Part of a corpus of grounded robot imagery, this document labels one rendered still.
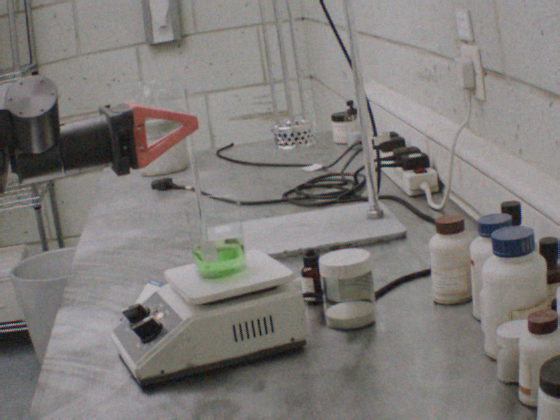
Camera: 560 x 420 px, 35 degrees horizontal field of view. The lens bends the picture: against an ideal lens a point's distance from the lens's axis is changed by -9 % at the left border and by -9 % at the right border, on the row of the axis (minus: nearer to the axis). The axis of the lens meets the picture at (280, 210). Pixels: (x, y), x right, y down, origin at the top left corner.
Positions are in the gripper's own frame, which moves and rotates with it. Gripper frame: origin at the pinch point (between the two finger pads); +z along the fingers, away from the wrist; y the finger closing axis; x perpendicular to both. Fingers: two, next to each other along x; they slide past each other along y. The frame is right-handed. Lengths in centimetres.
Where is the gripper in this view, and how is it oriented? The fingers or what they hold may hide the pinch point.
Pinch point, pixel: (189, 123)
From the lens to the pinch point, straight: 101.9
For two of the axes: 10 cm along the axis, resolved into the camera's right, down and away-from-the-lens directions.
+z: 9.4, -1.9, 2.7
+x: 1.3, 9.6, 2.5
